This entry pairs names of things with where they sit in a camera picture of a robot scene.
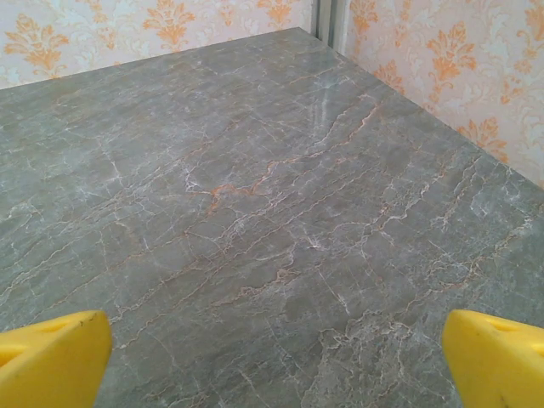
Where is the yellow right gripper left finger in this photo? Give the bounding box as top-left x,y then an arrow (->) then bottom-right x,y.
0,309 -> 114,408

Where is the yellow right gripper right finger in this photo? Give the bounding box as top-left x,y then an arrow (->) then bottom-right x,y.
442,309 -> 544,408

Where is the white corner post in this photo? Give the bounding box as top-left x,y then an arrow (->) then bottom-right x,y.
313,0 -> 352,54

